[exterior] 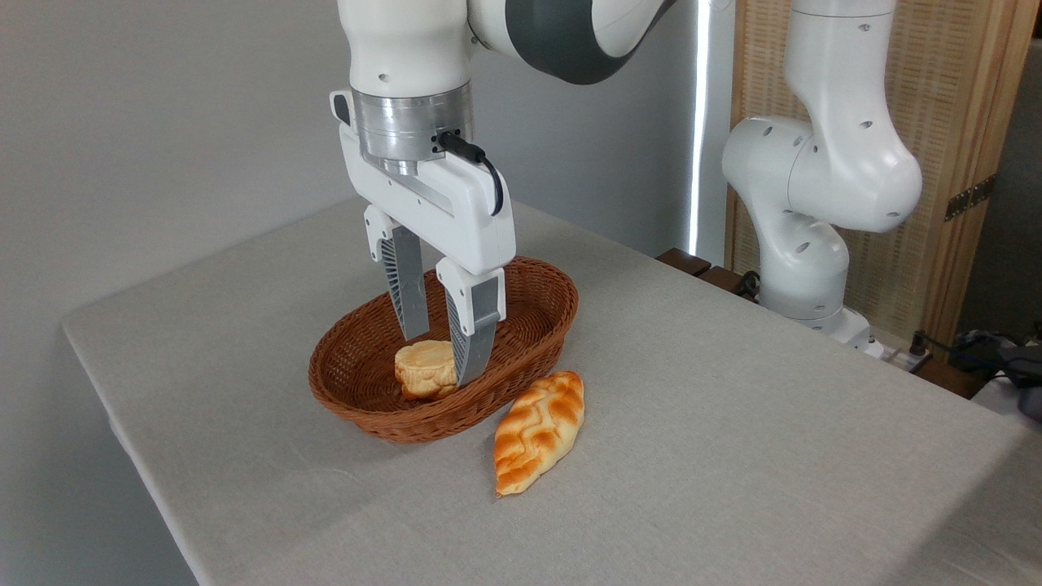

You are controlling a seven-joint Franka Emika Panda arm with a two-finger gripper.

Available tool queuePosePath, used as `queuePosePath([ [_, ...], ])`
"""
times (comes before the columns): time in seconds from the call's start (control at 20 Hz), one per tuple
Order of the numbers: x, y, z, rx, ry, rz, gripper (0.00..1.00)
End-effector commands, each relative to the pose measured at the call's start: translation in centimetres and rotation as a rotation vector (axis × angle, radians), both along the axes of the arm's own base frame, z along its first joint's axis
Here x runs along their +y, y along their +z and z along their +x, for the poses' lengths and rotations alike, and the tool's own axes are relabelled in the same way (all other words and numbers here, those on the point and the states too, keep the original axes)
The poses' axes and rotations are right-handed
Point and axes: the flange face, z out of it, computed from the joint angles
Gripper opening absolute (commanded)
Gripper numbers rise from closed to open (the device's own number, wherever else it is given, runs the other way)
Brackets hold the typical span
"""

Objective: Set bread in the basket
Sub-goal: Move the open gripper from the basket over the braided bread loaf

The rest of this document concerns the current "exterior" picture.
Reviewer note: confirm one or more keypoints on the braided golden bread loaf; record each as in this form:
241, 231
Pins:
537, 431

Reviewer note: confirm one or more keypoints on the grey linen tablecloth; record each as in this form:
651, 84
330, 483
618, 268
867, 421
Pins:
733, 448

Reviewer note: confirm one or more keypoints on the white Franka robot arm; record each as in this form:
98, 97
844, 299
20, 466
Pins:
822, 163

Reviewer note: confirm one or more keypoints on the white power strip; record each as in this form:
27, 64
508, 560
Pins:
899, 356

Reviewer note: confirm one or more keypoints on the brown wicker oval basket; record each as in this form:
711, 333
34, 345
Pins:
366, 407

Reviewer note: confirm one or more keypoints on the wooden rattan folding screen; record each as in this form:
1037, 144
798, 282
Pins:
944, 98

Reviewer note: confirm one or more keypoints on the round pale bread roll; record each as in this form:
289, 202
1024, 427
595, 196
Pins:
422, 370

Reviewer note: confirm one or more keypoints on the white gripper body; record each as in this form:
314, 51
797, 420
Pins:
456, 212

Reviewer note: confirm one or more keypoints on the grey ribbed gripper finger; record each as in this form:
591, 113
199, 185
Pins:
476, 325
407, 285

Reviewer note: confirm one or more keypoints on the dark metal screen hinge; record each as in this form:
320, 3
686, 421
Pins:
969, 198

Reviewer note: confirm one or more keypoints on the dark brown wooden block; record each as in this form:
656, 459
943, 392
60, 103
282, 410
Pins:
952, 378
682, 260
723, 279

